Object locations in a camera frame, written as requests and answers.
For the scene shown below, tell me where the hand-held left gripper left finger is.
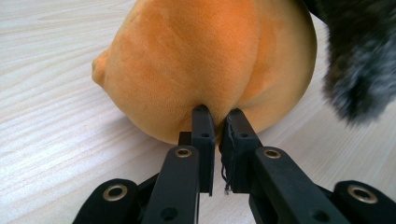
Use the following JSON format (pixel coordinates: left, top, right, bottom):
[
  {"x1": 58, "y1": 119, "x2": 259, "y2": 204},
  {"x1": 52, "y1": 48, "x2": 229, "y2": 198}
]
[{"x1": 178, "y1": 105, "x2": 217, "y2": 197}]

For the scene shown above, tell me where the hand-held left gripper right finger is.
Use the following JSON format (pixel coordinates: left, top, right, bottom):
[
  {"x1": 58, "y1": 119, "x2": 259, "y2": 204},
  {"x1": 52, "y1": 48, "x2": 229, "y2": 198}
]
[{"x1": 219, "y1": 107, "x2": 263, "y2": 194}]

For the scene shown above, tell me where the orange plush toy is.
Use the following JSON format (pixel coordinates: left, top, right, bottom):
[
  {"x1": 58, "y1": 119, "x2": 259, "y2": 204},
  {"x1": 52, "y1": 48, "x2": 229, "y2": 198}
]
[{"x1": 92, "y1": 0, "x2": 318, "y2": 146}]

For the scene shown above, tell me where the grey fuzzy plush cover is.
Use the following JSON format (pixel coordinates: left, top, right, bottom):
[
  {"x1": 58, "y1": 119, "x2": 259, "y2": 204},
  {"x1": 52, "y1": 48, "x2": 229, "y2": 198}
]
[{"x1": 303, "y1": 0, "x2": 396, "y2": 124}]

